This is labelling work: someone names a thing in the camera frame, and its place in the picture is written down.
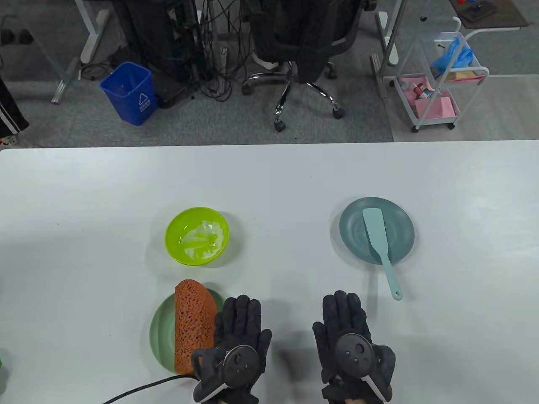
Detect person's left hand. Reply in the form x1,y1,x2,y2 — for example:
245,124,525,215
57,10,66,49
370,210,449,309
192,295,273,404

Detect person's right hand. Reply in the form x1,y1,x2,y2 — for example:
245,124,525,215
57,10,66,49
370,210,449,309
312,290,396,404

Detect orange-brown bread slice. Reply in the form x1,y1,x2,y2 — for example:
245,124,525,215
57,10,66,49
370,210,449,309
174,279,219,375

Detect light green plate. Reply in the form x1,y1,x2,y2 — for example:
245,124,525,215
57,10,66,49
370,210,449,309
149,288,226,374

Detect white salad dressing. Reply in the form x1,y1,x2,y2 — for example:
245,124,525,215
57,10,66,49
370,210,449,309
180,220,224,259

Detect light teal dessert spatula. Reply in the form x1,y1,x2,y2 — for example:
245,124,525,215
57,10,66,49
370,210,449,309
362,208,403,301

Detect black right hand controller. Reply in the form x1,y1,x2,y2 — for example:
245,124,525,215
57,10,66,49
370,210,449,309
334,333,393,401

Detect black hand controller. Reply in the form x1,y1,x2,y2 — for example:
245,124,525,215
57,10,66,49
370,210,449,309
334,333,393,401
193,344,259,401

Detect black left hand controller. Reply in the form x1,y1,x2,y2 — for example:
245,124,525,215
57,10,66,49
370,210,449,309
193,344,259,401

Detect blue-grey plate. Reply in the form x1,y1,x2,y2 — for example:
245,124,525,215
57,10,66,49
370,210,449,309
339,197,416,265

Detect lime green plastic bowl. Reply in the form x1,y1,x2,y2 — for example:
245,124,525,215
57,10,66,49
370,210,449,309
165,207,230,266

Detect pink box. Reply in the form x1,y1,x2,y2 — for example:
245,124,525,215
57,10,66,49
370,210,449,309
415,97,456,120

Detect blue trash bin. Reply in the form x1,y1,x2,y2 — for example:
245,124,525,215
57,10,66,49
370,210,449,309
100,62,158,126

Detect white rolling cart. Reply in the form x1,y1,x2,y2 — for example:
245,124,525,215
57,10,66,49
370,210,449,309
394,17,490,133

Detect blue plastic bag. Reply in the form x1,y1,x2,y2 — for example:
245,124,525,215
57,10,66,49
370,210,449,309
432,37,475,78

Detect black office chair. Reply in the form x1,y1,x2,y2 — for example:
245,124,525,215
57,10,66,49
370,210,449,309
242,0,377,132

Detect white desk leg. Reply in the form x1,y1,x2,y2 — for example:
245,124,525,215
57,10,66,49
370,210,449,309
376,0,400,66
80,0,111,64

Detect black computer tower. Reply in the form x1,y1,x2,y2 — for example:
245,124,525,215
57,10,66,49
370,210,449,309
114,0,198,109

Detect black device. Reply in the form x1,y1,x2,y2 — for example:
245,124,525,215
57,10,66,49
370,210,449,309
459,3,495,22

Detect brown side table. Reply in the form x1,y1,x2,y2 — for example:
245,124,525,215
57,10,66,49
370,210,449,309
447,0,529,30

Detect black power strip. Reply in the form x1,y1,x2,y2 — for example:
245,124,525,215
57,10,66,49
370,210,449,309
0,27,34,45

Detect black left glove cable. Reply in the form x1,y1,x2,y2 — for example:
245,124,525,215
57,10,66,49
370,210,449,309
101,375,198,404

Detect bundle of black cables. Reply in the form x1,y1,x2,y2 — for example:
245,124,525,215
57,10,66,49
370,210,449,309
185,0,257,102

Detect aluminium frame leg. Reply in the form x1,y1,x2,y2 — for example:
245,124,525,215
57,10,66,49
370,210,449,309
13,0,80,104

